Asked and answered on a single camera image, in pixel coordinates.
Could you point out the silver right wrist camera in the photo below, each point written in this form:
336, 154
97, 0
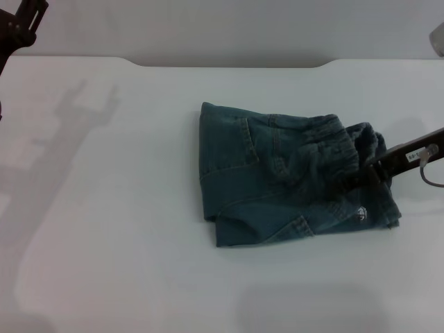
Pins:
437, 40

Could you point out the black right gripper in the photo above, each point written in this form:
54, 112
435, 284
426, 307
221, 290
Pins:
407, 156

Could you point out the blue denim shorts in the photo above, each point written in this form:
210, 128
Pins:
277, 180

